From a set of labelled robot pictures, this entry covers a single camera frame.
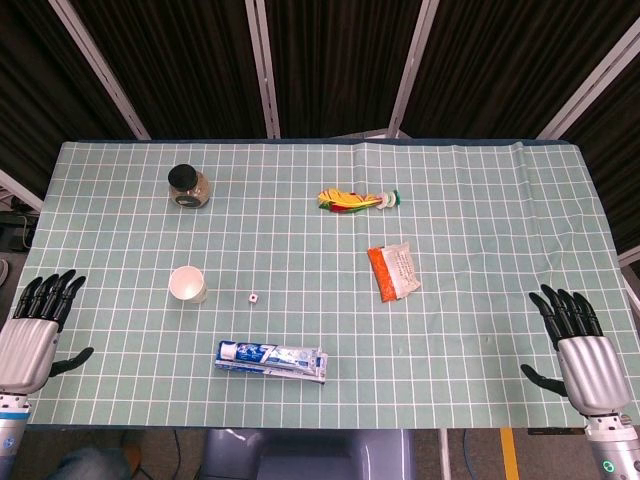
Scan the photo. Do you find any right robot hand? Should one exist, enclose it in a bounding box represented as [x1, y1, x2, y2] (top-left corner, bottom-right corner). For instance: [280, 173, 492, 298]
[519, 283, 632, 417]

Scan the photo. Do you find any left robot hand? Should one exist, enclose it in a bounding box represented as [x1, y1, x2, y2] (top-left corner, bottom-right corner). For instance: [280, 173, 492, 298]
[0, 269, 95, 397]

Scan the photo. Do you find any white paper cup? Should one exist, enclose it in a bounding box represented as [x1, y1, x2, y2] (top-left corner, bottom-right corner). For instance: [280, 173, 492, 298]
[167, 265, 209, 305]

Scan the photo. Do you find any black equipment box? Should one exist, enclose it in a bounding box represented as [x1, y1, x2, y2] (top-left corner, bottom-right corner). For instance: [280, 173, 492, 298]
[0, 209, 34, 251]

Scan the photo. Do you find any white table leg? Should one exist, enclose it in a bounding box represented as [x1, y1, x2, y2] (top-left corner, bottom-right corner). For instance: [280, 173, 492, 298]
[438, 428, 452, 480]

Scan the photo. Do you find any orange beads plastic packet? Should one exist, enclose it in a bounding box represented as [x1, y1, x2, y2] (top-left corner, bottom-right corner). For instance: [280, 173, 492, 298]
[367, 241, 421, 304]

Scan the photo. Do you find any glass jar black lid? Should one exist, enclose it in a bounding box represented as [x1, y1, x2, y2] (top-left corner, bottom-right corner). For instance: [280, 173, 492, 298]
[167, 163, 212, 210]

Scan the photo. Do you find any blue white toothpaste tube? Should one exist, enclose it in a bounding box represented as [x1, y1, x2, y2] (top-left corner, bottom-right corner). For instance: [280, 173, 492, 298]
[218, 340, 322, 374]

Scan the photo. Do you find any blue toothpaste carton box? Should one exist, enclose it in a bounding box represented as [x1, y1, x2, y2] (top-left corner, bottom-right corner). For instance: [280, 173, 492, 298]
[214, 349, 330, 385]

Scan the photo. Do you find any grey blue robot torso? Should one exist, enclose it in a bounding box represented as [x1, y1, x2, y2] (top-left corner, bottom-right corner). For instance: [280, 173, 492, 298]
[199, 428, 416, 480]

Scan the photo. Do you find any colourful feather shuttlecock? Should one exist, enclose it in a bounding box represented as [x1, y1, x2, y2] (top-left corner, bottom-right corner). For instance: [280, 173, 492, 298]
[316, 187, 403, 215]

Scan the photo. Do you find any green grid tablecloth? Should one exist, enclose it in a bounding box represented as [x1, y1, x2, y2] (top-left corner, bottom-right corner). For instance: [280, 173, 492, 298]
[24, 140, 640, 430]

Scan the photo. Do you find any white metal partition post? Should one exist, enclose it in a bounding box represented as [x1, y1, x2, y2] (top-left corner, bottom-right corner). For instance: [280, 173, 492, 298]
[0, 168, 45, 212]
[47, 0, 152, 141]
[617, 247, 640, 314]
[243, 0, 282, 140]
[387, 0, 445, 140]
[536, 28, 640, 140]

